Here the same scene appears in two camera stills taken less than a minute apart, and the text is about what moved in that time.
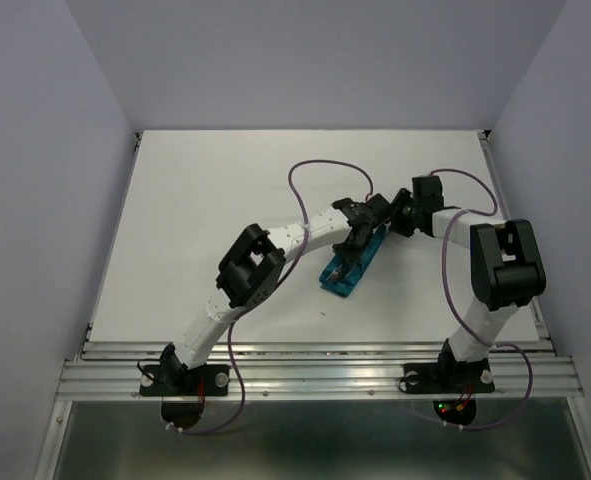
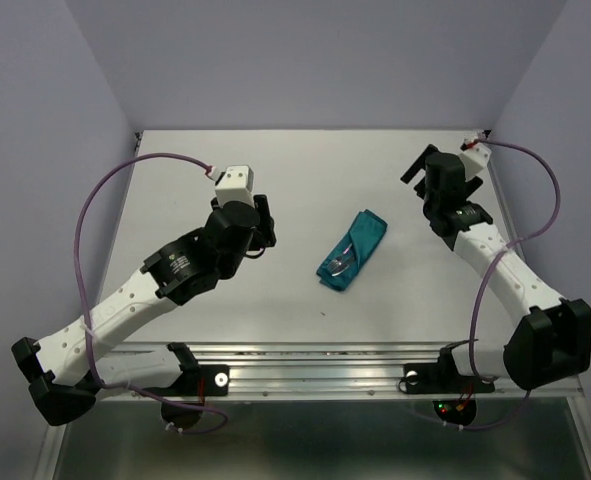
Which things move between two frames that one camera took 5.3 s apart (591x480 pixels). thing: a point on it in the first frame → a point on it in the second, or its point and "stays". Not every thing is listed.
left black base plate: (173, 380) stays
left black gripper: (349, 256) → (265, 235)
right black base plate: (449, 377) stays
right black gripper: (402, 196) → (419, 164)
